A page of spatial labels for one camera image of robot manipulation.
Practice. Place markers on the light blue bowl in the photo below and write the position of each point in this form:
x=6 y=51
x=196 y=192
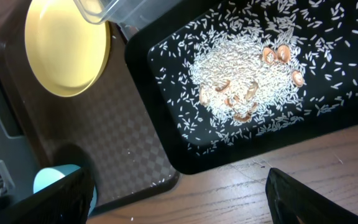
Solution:
x=51 y=177

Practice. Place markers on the yellow round plate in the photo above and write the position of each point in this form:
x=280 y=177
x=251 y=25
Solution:
x=66 y=53

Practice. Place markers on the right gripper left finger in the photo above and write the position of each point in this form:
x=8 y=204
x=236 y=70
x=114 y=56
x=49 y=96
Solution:
x=67 y=200

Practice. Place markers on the pile of rice grains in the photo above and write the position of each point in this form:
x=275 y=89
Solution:
x=223 y=71

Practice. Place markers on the pistachio shell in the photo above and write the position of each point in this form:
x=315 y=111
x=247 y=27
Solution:
x=297 y=78
x=283 y=54
x=269 y=56

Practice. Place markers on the black waste tray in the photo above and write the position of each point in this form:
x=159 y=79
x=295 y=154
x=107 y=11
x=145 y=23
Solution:
x=193 y=154

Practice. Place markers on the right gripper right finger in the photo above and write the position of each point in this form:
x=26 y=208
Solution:
x=290 y=201

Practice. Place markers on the clear plastic bin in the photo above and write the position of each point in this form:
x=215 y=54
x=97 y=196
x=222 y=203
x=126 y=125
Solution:
x=133 y=13

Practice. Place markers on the dark brown serving tray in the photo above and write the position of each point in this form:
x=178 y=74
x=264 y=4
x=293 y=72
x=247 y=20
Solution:
x=106 y=128

